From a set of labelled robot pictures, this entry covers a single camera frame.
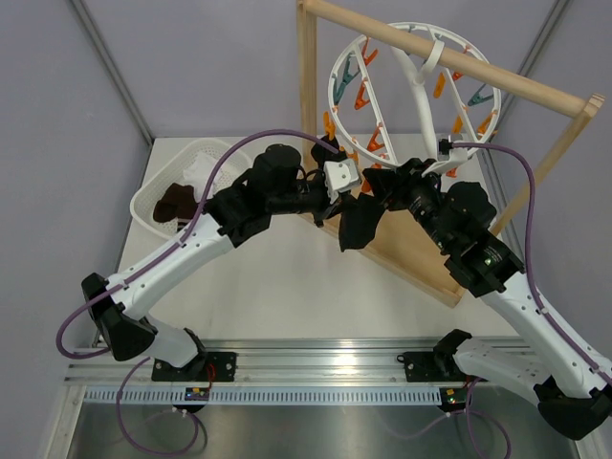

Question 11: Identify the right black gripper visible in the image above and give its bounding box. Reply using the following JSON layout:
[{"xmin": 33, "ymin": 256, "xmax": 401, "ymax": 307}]
[{"xmin": 363, "ymin": 159, "xmax": 455, "ymax": 253}]

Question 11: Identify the black sock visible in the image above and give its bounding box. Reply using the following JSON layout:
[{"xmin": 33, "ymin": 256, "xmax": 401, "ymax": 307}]
[
  {"xmin": 311, "ymin": 135, "xmax": 347, "ymax": 169},
  {"xmin": 339, "ymin": 193, "xmax": 385, "ymax": 251}
]

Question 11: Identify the white round clip hanger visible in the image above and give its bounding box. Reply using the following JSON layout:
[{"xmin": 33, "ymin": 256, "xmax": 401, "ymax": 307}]
[{"xmin": 323, "ymin": 22, "xmax": 502, "ymax": 167}]

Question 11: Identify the brown sock with stripes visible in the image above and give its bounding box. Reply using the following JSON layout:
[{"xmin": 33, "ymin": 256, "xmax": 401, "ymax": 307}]
[{"xmin": 153, "ymin": 183, "xmax": 198, "ymax": 231}]

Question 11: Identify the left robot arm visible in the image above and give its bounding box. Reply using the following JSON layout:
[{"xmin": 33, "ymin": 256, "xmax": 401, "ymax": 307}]
[{"xmin": 81, "ymin": 144, "xmax": 361, "ymax": 381}]

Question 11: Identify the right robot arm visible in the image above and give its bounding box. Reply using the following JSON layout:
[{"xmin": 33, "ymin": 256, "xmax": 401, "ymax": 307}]
[{"xmin": 363, "ymin": 159, "xmax": 611, "ymax": 440}]

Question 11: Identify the white perforated plastic basket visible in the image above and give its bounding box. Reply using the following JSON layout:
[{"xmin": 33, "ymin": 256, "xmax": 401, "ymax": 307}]
[{"xmin": 130, "ymin": 138, "xmax": 230, "ymax": 239}]

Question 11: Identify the white sock in basket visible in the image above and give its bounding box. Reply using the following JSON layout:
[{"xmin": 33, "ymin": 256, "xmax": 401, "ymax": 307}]
[{"xmin": 183, "ymin": 153, "xmax": 216, "ymax": 200}]

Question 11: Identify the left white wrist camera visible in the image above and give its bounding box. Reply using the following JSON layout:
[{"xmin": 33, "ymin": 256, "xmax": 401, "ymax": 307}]
[{"xmin": 323, "ymin": 159, "xmax": 361, "ymax": 203}]

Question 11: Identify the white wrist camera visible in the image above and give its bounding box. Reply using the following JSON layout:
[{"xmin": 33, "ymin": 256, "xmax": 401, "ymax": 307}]
[
  {"xmin": 422, "ymin": 139, "xmax": 473, "ymax": 177},
  {"xmin": 323, "ymin": 159, "xmax": 361, "ymax": 203}
]

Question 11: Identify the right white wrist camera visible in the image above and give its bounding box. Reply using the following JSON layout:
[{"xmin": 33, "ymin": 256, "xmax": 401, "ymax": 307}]
[{"xmin": 422, "ymin": 139, "xmax": 473, "ymax": 177}]

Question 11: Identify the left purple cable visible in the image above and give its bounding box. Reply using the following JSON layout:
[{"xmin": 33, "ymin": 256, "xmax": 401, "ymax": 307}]
[{"xmin": 55, "ymin": 128, "xmax": 345, "ymax": 453}]

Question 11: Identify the aluminium mounting rail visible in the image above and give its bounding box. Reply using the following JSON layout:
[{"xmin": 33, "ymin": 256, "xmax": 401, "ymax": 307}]
[{"xmin": 63, "ymin": 337, "xmax": 551, "ymax": 387}]

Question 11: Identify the white slotted cable duct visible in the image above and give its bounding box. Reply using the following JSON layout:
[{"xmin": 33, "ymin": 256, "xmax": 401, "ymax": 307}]
[{"xmin": 84, "ymin": 385, "xmax": 442, "ymax": 406}]

